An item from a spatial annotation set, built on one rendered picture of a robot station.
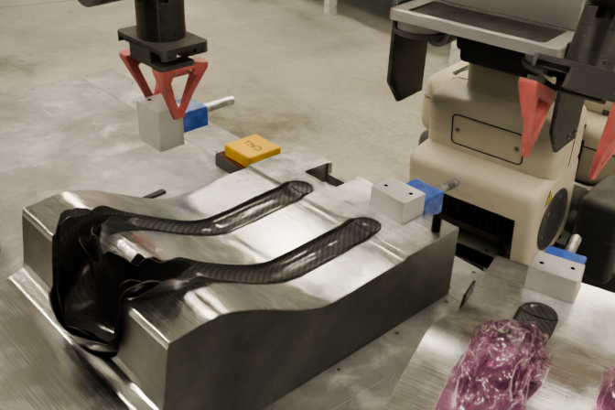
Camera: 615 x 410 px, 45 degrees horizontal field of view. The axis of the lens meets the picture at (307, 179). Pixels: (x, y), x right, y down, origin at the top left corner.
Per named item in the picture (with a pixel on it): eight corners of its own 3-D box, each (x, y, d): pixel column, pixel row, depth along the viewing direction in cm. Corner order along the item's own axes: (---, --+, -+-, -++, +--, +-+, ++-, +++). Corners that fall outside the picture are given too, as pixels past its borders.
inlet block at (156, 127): (221, 112, 103) (220, 75, 101) (244, 124, 100) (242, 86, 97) (139, 139, 95) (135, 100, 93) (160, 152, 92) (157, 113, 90)
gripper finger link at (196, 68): (165, 132, 88) (159, 56, 84) (133, 113, 93) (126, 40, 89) (211, 117, 93) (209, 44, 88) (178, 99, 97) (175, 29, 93)
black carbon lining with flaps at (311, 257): (296, 190, 92) (298, 120, 87) (393, 247, 81) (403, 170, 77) (21, 302, 70) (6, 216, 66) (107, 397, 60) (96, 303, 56)
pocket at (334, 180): (329, 187, 96) (330, 161, 95) (358, 202, 93) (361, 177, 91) (303, 197, 94) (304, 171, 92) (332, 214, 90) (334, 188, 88)
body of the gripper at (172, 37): (163, 67, 85) (158, 3, 81) (116, 44, 91) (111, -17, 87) (210, 55, 88) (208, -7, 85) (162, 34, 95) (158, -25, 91)
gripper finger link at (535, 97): (562, 169, 70) (598, 73, 69) (492, 146, 74) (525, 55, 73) (579, 175, 76) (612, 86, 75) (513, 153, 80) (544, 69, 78)
